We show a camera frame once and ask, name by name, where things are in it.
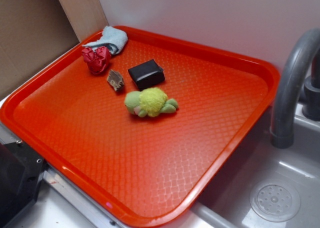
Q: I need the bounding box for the light blue cloth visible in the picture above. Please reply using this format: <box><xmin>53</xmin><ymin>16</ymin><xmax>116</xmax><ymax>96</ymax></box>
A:
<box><xmin>83</xmin><ymin>26</ymin><xmax>128</xmax><ymax>56</ymax></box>

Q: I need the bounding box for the green plush turtle toy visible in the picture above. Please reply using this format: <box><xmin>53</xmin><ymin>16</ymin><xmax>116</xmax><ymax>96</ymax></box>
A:
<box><xmin>124</xmin><ymin>87</ymin><xmax>179</xmax><ymax>118</ymax></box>

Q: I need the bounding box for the black rectangular block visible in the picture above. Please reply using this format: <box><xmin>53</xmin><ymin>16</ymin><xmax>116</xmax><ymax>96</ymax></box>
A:
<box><xmin>128</xmin><ymin>59</ymin><xmax>165</xmax><ymax>91</ymax></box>

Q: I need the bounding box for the small brown wood piece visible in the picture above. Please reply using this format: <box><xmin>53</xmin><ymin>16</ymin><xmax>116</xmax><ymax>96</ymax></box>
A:
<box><xmin>106</xmin><ymin>69</ymin><xmax>125</xmax><ymax>92</ymax></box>

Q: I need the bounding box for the orange plastic tray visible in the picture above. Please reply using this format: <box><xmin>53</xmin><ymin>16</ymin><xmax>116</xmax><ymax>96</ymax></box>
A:
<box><xmin>0</xmin><ymin>26</ymin><xmax>280</xmax><ymax>228</ymax></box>

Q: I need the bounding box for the crumpled red fabric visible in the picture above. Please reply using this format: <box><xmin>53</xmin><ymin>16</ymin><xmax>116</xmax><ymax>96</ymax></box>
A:
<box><xmin>81</xmin><ymin>46</ymin><xmax>112</xmax><ymax>75</ymax></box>

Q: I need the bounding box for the grey curved faucet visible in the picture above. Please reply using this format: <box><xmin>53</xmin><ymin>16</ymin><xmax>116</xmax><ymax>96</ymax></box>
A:
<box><xmin>270</xmin><ymin>28</ymin><xmax>320</xmax><ymax>149</ymax></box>

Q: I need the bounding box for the grey toy sink basin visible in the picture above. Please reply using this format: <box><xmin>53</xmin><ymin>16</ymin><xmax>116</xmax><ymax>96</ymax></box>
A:
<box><xmin>192</xmin><ymin>110</ymin><xmax>320</xmax><ymax>228</ymax></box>

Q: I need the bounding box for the light wooden board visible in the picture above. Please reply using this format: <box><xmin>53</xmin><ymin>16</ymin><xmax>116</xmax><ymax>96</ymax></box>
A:
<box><xmin>59</xmin><ymin>0</ymin><xmax>109</xmax><ymax>42</ymax></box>

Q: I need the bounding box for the round sink drain cover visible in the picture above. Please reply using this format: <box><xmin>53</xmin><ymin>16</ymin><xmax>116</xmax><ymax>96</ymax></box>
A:
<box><xmin>249</xmin><ymin>179</ymin><xmax>301</xmax><ymax>223</ymax></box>

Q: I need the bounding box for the brown cardboard panel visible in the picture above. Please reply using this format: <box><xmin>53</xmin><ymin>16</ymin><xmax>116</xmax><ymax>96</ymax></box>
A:
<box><xmin>0</xmin><ymin>0</ymin><xmax>79</xmax><ymax>99</ymax></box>

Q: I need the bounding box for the black box lower left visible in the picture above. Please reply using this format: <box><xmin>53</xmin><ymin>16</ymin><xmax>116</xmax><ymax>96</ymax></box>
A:
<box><xmin>0</xmin><ymin>142</ymin><xmax>47</xmax><ymax>228</ymax></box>

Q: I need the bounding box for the dark faucet handle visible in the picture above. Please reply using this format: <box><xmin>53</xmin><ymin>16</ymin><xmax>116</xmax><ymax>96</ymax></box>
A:
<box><xmin>302</xmin><ymin>50</ymin><xmax>320</xmax><ymax>121</ymax></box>

